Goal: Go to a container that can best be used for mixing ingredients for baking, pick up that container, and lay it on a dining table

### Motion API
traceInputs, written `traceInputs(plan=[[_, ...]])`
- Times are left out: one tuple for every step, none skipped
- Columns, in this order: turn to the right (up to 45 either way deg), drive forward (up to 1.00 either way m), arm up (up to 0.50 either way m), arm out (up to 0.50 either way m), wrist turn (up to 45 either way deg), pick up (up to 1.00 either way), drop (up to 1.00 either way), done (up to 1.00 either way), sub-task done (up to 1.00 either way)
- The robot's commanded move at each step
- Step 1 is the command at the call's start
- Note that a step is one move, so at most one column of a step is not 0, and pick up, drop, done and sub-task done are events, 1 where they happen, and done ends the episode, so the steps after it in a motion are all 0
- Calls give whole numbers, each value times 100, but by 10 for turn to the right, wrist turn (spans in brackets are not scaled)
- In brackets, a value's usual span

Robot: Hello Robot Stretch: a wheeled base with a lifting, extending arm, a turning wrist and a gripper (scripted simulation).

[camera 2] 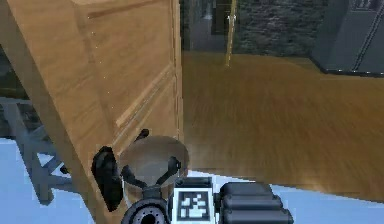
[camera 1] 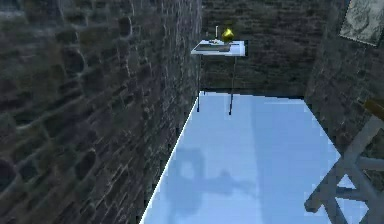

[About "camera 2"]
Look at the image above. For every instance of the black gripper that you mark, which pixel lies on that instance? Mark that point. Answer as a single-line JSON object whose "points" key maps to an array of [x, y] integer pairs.
{"points": [[146, 213]]}

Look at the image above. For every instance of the grey round mixing bowl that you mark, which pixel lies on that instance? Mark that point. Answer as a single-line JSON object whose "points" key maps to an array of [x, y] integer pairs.
{"points": [[151, 156]]}

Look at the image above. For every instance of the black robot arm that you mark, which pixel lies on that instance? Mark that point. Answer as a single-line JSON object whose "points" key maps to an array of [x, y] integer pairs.
{"points": [[250, 205]]}

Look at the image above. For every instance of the light wooden room door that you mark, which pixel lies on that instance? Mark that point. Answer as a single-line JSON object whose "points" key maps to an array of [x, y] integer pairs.
{"points": [[100, 73]]}

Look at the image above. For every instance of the thin yellow pole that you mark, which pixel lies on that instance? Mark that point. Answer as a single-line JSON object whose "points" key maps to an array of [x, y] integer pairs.
{"points": [[230, 33]]}

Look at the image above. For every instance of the dark grey cabinet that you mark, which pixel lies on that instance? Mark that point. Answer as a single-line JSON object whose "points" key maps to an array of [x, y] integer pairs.
{"points": [[346, 36]]}

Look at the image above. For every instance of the grey wooden table frame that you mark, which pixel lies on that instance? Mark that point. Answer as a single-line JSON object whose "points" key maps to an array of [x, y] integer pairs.
{"points": [[33, 160]]}

